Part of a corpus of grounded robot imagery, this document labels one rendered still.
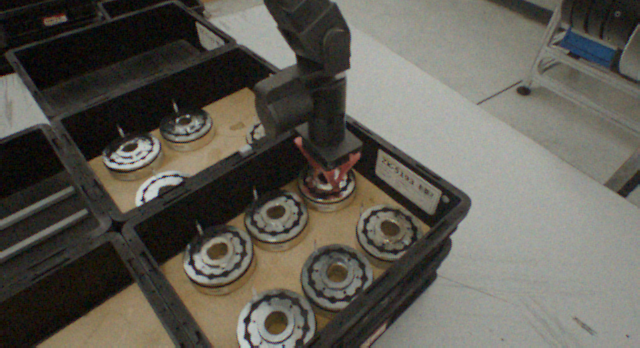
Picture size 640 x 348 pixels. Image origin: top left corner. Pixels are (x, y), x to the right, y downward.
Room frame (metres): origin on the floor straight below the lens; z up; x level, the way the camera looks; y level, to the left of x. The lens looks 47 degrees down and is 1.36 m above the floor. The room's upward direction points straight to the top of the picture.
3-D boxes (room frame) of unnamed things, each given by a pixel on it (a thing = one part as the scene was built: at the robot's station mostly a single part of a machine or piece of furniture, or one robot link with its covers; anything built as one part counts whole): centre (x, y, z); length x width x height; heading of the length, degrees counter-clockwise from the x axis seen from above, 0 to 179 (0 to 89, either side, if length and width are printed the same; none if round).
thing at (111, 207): (0.54, 0.23, 0.92); 0.40 x 0.30 x 0.02; 132
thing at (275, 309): (0.19, 0.06, 0.86); 0.05 x 0.05 x 0.01
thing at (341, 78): (0.44, 0.00, 1.04); 0.07 x 0.06 x 0.07; 125
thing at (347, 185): (0.45, -0.01, 0.86); 0.10 x 0.10 x 0.01
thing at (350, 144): (0.45, -0.01, 0.98); 0.10 x 0.07 x 0.07; 35
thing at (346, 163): (0.44, -0.02, 0.91); 0.07 x 0.07 x 0.09; 35
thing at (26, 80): (0.77, 0.43, 0.92); 0.40 x 0.30 x 0.02; 132
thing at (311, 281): (0.27, -0.02, 0.86); 0.10 x 0.10 x 0.01
